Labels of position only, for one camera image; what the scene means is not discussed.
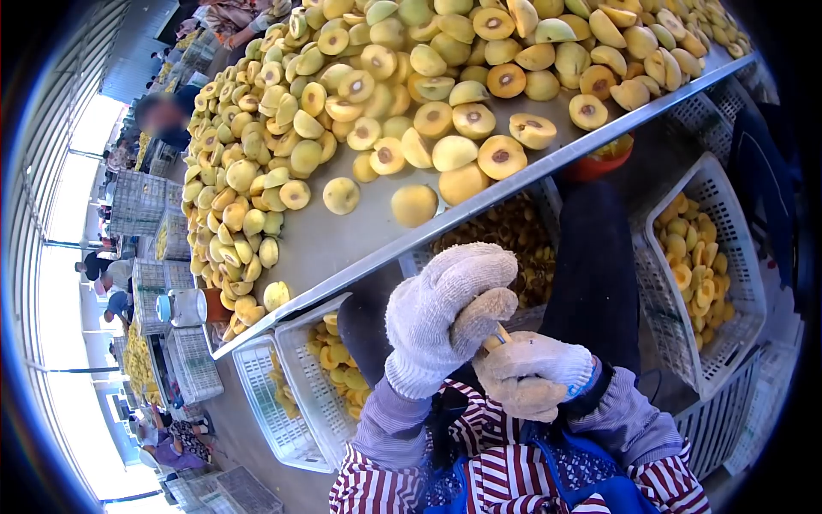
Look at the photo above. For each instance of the metal sorting table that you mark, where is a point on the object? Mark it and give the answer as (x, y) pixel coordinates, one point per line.
(334, 247)

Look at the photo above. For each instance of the person's legs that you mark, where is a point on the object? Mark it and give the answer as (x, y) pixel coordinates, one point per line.
(594, 270)

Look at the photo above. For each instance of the heap of peach pits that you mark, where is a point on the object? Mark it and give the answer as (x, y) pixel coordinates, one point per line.
(520, 238)

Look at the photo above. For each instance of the clear jar with blue lid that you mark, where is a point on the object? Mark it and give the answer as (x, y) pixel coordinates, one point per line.
(186, 307)

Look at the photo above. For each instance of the person's left fingers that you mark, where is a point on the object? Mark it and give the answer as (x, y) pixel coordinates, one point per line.
(475, 266)

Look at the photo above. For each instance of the white plastic crate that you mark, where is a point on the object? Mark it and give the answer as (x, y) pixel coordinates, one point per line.
(738, 257)
(719, 424)
(314, 392)
(546, 205)
(270, 411)
(703, 122)

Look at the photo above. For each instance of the stack of white crates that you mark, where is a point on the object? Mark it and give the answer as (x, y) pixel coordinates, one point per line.
(144, 212)

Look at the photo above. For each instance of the black wrist band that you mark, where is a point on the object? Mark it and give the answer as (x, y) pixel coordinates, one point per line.
(594, 395)

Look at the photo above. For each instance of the person's left thumb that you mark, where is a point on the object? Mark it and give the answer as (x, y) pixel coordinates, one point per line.
(485, 315)

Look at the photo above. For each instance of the person's right fingers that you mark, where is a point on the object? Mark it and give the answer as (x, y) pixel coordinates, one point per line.
(504, 385)

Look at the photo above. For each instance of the person's left hand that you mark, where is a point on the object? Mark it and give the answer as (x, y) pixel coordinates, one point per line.
(424, 321)

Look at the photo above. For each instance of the pile of halved yellow peaches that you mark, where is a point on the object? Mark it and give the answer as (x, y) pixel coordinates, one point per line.
(359, 96)

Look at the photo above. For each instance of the person's right hand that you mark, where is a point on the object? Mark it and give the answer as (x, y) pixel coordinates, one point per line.
(539, 369)

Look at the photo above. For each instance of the person's body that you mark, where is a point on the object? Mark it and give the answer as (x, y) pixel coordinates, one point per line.
(514, 472)

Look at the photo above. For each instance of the red plastic bowl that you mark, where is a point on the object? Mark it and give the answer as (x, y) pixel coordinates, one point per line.
(597, 164)

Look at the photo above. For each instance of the large window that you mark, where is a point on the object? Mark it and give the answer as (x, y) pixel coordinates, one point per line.
(70, 289)

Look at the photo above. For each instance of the heap of pitted peach halves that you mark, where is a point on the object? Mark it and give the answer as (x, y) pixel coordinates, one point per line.
(282, 389)
(697, 270)
(337, 366)

